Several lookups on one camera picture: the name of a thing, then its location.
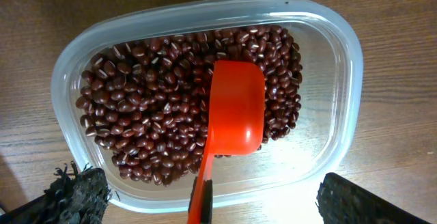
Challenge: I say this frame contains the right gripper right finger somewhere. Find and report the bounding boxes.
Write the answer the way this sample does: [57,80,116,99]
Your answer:
[316,173,429,224]

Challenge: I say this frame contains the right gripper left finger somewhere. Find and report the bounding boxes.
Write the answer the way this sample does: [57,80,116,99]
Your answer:
[1,162,111,224]

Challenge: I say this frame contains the orange plastic measuring scoop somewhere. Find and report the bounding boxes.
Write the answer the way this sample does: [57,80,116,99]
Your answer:
[187,60,265,224]

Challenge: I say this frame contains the clear plastic food container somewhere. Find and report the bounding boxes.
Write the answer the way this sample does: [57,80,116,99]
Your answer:
[51,0,363,214]

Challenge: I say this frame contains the red adzuki beans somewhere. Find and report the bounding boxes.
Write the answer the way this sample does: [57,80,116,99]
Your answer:
[76,25,302,186]

